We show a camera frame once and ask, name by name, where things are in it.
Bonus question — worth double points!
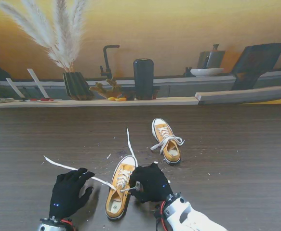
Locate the white shallow bowl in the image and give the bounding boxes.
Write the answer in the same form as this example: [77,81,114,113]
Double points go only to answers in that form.
[190,67,225,77]

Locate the long white slanted strip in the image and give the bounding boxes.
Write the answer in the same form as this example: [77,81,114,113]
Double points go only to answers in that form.
[27,68,50,99]

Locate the dark tilted panel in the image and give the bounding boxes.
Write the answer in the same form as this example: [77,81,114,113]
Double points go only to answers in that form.
[229,42,281,91]

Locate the red black right wrist cable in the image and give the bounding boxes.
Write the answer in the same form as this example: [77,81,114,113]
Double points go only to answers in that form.
[154,201,168,231]

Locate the dark ribbed vase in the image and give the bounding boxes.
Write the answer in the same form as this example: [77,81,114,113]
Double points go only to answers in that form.
[62,71,94,101]

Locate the grey wooden plank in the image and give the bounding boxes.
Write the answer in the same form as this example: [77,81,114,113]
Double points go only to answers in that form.
[195,84,281,105]

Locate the pale pampas grass plumes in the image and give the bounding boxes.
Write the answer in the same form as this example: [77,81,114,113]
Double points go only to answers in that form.
[0,0,89,73]

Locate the tall black cylindrical container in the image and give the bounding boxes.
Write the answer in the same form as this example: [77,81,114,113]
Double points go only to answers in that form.
[133,58,155,101]

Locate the short white slanted strip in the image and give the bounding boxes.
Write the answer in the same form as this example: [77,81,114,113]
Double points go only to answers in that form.
[5,77,25,99]

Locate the yellow canvas sneaker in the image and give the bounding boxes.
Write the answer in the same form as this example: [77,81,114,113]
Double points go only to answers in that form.
[105,155,137,221]
[151,117,181,166]

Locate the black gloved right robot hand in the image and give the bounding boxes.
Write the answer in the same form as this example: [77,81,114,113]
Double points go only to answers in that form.
[129,163,174,204]

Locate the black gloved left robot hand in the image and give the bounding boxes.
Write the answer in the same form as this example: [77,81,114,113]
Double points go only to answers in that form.
[49,167,95,218]

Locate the black kitchen faucet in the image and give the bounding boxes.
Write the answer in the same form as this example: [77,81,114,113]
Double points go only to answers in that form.
[99,44,120,80]

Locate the grey metal pitcher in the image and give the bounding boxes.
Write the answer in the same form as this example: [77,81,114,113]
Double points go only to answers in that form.
[197,44,227,69]

